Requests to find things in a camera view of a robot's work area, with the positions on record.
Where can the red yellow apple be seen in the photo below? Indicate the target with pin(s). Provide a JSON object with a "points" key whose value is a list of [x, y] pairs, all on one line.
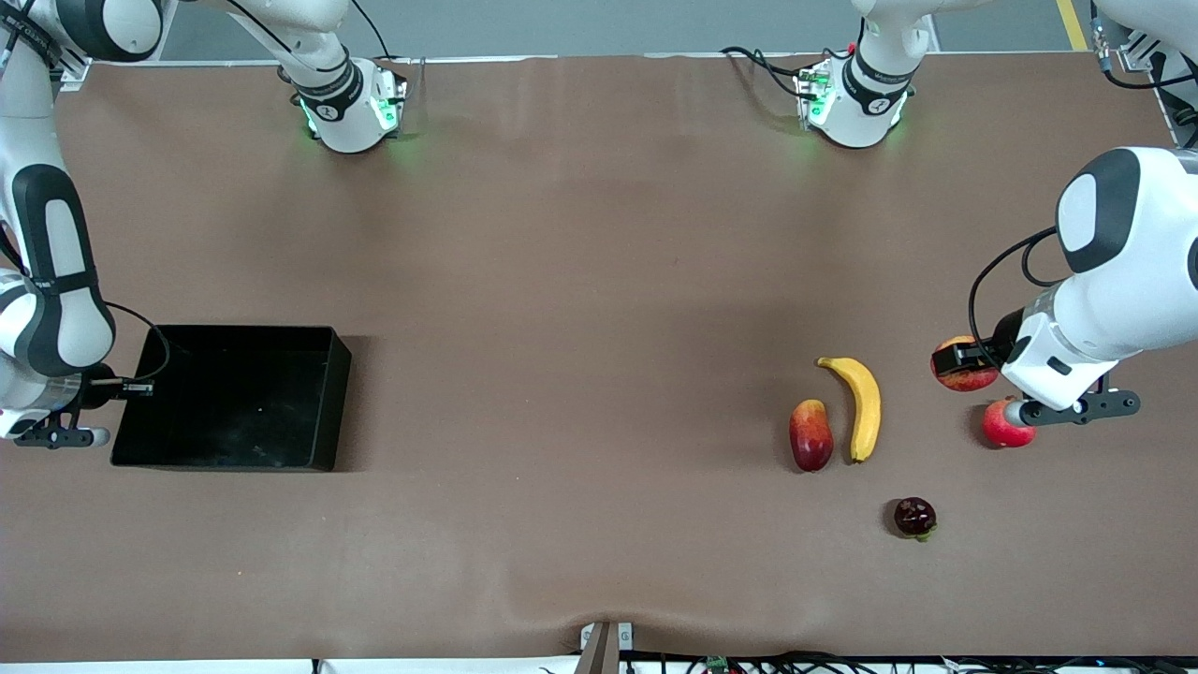
{"points": [[969, 382]]}

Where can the black plastic box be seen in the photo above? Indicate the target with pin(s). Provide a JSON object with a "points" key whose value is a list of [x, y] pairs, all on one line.
{"points": [[243, 402]]}

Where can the yellow banana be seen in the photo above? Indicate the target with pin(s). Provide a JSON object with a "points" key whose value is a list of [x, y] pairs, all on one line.
{"points": [[866, 402]]}

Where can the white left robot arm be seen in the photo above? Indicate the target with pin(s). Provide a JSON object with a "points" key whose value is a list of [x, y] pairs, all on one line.
{"points": [[1142, 281]]}

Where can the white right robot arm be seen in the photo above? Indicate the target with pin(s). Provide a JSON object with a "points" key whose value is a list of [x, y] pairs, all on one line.
{"points": [[70, 323]]}

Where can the red pomegranate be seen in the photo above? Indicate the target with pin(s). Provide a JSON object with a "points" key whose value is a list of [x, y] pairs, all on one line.
{"points": [[1001, 431]]}

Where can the dark purple mangosteen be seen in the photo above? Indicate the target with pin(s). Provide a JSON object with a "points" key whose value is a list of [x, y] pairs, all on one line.
{"points": [[914, 516]]}

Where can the red yellow mango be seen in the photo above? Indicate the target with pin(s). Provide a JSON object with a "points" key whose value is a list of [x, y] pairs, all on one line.
{"points": [[810, 438]]}

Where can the small green circuit board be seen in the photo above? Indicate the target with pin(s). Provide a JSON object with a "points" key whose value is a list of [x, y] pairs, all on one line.
{"points": [[717, 664]]}

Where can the brown table mat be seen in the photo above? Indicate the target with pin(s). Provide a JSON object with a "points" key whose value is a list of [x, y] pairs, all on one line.
{"points": [[562, 281]]}

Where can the aluminium frame post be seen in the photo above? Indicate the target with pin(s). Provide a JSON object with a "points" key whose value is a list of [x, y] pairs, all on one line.
{"points": [[77, 70], [1137, 58]]}

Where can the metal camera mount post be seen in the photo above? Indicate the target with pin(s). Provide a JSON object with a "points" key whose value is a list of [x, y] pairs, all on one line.
{"points": [[604, 651]]}

